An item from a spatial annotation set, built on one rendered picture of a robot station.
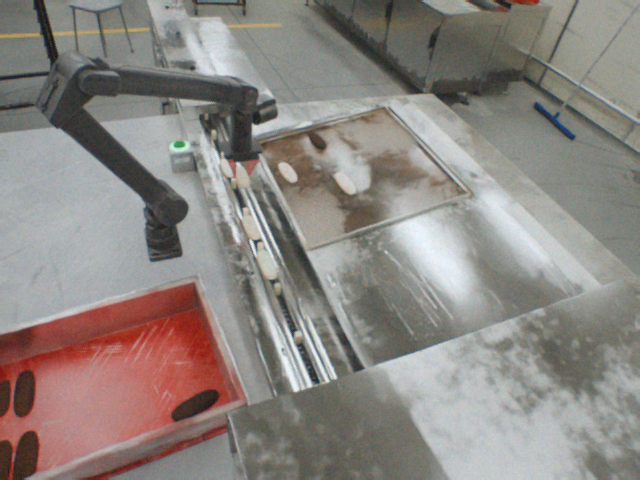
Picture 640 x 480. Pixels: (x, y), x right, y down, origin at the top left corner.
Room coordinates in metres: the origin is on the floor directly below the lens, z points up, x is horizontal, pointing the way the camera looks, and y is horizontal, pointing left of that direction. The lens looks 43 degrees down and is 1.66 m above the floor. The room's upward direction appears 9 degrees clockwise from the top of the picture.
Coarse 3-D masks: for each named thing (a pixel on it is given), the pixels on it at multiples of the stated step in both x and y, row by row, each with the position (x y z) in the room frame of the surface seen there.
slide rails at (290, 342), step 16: (224, 176) 1.05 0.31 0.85; (240, 192) 0.99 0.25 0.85; (240, 224) 0.85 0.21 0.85; (256, 256) 0.75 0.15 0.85; (272, 256) 0.76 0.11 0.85; (272, 288) 0.65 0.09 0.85; (288, 288) 0.66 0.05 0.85; (272, 304) 0.61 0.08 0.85; (288, 304) 0.62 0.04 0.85; (288, 336) 0.53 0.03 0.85; (304, 336) 0.54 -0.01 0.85; (304, 368) 0.46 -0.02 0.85; (320, 368) 0.46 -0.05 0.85; (304, 384) 0.42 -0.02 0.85
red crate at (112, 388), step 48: (144, 336) 0.48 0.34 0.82; (192, 336) 0.50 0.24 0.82; (48, 384) 0.34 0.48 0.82; (96, 384) 0.35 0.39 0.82; (144, 384) 0.37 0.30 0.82; (192, 384) 0.39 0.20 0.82; (0, 432) 0.23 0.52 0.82; (48, 432) 0.25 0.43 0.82; (96, 432) 0.26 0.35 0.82; (144, 432) 0.28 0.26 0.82
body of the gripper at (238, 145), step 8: (232, 136) 0.94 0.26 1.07; (240, 136) 0.94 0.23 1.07; (248, 136) 0.95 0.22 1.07; (224, 144) 0.96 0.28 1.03; (232, 144) 0.94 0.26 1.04; (240, 144) 0.93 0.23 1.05; (248, 144) 0.95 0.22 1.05; (256, 144) 0.98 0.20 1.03; (224, 152) 0.92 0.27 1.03; (232, 152) 0.93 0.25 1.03; (240, 152) 0.93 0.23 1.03; (248, 152) 0.94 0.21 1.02; (256, 152) 0.95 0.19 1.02
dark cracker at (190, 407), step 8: (200, 392) 0.38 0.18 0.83; (208, 392) 0.38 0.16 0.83; (216, 392) 0.38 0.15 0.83; (192, 400) 0.36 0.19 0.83; (200, 400) 0.36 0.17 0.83; (208, 400) 0.36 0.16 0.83; (176, 408) 0.34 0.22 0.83; (184, 408) 0.34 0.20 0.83; (192, 408) 0.34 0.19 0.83; (200, 408) 0.34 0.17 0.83; (176, 416) 0.32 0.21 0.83; (184, 416) 0.32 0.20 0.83
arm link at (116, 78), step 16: (96, 64) 0.73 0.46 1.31; (112, 64) 0.72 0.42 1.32; (128, 64) 0.75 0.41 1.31; (80, 80) 0.64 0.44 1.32; (96, 80) 0.66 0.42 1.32; (112, 80) 0.68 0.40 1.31; (128, 80) 0.73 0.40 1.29; (144, 80) 0.75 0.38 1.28; (160, 80) 0.78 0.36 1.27; (176, 80) 0.81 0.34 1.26; (192, 80) 0.83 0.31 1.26; (208, 80) 0.87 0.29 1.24; (224, 80) 0.91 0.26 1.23; (240, 80) 0.97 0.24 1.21; (112, 96) 0.67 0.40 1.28; (160, 96) 0.78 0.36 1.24; (176, 96) 0.80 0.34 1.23; (192, 96) 0.83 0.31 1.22; (208, 96) 0.86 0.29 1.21; (224, 96) 0.89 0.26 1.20; (240, 96) 0.92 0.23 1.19
